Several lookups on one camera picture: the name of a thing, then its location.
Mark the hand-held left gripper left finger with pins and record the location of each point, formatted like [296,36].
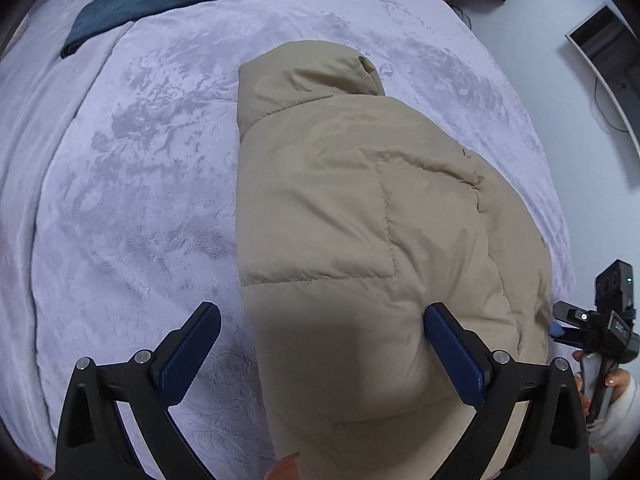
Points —
[192,350]

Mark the dark flat monitor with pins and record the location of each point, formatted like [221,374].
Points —
[602,45]

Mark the beige puffer jacket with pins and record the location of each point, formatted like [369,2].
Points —
[360,220]

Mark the person's left hand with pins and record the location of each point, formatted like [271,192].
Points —
[284,466]

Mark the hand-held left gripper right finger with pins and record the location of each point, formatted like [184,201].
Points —
[455,355]

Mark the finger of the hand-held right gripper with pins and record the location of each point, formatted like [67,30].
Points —
[570,317]

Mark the person's right hand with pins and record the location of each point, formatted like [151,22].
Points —
[617,377]

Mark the lavender fleece blanket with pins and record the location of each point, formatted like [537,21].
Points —
[125,185]

